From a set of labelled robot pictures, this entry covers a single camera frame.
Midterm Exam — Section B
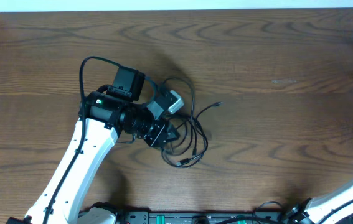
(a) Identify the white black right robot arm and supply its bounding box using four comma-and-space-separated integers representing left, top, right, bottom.
280, 179, 353, 224

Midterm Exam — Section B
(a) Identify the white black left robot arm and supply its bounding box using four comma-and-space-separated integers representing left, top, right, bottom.
8, 66, 184, 223

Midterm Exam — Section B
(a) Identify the green clip on rail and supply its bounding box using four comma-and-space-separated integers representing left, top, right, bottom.
156, 215, 166, 224

